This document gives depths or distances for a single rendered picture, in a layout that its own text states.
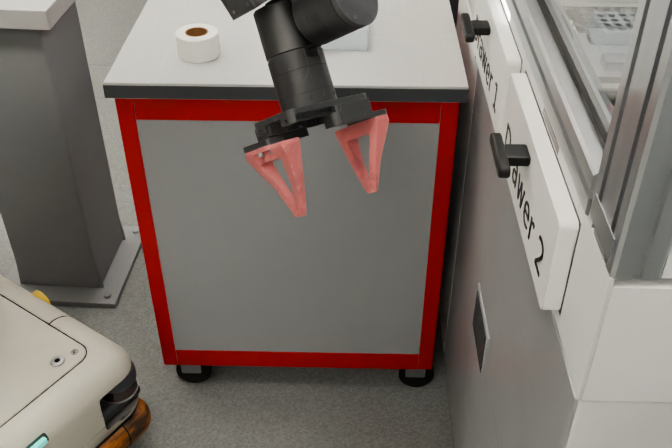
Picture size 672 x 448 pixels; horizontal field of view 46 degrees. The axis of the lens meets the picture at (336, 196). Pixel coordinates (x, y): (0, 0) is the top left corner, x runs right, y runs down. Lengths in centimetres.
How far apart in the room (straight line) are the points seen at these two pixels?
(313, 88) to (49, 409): 88
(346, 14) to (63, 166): 121
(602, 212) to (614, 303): 7
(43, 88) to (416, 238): 82
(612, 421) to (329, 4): 46
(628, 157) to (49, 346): 118
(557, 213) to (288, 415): 110
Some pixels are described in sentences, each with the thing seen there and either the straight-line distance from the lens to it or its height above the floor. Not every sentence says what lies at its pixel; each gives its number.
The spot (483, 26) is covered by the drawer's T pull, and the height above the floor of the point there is 91.
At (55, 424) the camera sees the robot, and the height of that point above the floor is 25.
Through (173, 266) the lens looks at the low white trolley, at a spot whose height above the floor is 36.
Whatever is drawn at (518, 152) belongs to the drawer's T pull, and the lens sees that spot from 85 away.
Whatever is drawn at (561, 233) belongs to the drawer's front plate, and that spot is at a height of 92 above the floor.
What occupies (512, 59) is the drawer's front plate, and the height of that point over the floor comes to 93.
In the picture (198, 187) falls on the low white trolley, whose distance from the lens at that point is 142.
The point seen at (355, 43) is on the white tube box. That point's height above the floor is 77.
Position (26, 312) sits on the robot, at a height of 28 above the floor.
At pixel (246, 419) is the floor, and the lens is 174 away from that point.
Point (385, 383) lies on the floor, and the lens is 180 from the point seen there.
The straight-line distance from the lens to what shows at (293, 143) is 74.
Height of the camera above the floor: 137
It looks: 36 degrees down
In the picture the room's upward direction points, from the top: straight up
